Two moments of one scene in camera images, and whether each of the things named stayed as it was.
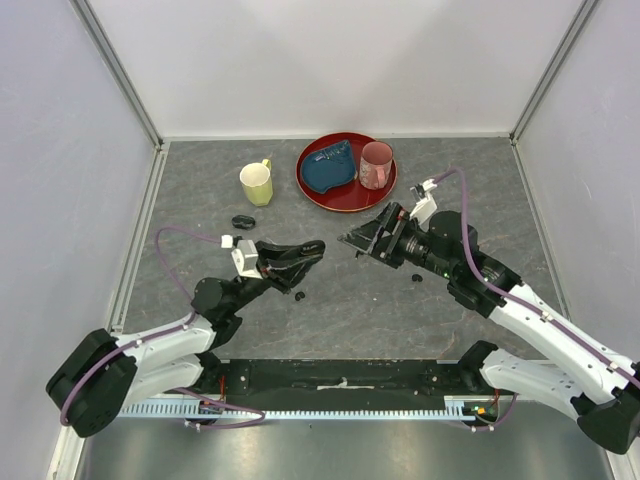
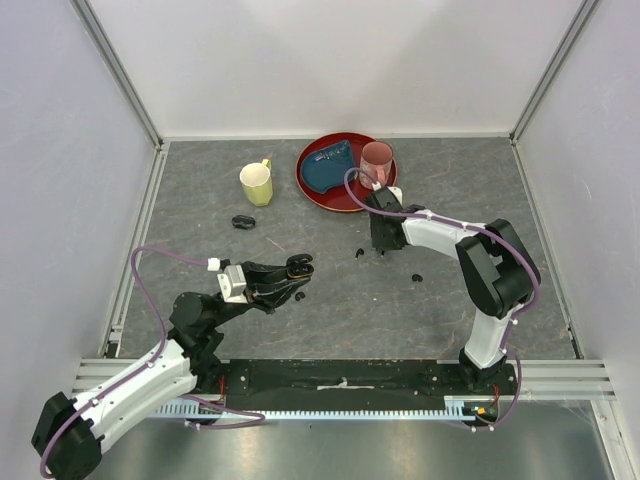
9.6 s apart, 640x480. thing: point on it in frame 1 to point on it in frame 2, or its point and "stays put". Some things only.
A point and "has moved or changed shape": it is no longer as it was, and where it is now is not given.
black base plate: [343, 383] stays put
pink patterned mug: [375, 164] stays put
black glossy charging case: [313, 247] has moved or changed shape
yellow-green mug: [257, 182] stays put
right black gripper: [392, 218] to [377, 242]
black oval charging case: [242, 221] stays put
